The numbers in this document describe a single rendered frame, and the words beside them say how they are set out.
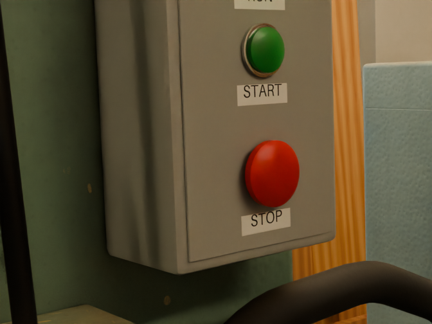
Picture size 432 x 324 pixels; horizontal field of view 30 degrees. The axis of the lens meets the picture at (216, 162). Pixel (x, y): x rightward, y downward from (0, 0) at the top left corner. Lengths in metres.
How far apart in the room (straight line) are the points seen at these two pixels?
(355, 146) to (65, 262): 1.87
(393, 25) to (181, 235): 2.24
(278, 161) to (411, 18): 2.27
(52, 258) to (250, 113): 0.11
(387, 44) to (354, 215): 0.59
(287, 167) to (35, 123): 0.11
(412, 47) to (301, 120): 2.24
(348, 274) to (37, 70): 0.20
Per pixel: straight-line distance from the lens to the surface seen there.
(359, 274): 0.45
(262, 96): 0.36
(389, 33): 2.54
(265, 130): 0.36
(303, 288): 0.42
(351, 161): 2.21
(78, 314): 0.38
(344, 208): 2.19
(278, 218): 0.37
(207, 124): 0.34
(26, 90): 0.37
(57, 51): 0.38
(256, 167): 0.35
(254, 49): 0.35
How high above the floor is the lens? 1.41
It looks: 6 degrees down
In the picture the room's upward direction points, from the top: 2 degrees counter-clockwise
